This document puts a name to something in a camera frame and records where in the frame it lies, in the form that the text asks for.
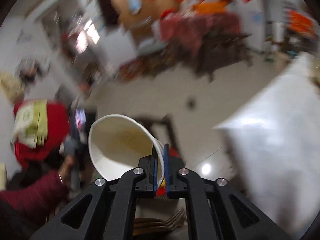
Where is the red cloth covered table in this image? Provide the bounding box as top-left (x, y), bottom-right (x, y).
top-left (159, 12), bottom-right (241, 55)

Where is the person in red sweater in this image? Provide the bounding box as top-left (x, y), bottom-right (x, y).
top-left (1, 101), bottom-right (75, 239)

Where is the white paper cup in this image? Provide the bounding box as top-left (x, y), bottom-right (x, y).
top-left (88, 114), bottom-right (165, 189)

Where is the orange cardboard box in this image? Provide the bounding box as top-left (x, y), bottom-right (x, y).
top-left (193, 2), bottom-right (227, 15)

